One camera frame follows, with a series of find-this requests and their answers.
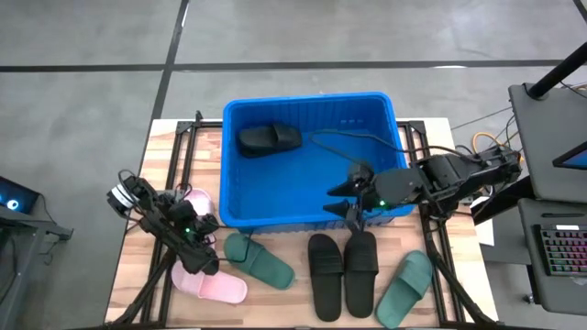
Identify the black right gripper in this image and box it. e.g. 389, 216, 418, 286
323, 168, 426, 216

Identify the pink rubber slide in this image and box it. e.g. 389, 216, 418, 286
171, 260, 249, 305
183, 187, 216, 230

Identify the green rubber slide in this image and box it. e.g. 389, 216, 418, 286
223, 232, 296, 291
374, 249, 434, 330

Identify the black rubber slide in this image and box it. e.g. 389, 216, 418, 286
343, 231, 380, 320
307, 233, 345, 323
237, 122, 304, 160

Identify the blue plastic bin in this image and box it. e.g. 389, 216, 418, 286
218, 91, 416, 235

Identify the grey metal stand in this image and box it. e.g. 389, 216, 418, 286
0, 205, 74, 330

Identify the black device with blue light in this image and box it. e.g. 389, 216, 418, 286
0, 176, 40, 215

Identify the grey desk top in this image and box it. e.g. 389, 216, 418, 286
507, 82, 587, 204

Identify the black computer keyboard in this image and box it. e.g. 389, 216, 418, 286
534, 224, 587, 277

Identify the black monitor with blue screen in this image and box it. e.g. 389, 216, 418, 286
552, 140, 587, 171

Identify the black round pole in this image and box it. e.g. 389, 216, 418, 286
526, 40, 587, 100

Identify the yellow orange cable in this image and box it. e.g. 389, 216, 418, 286
471, 130, 506, 149

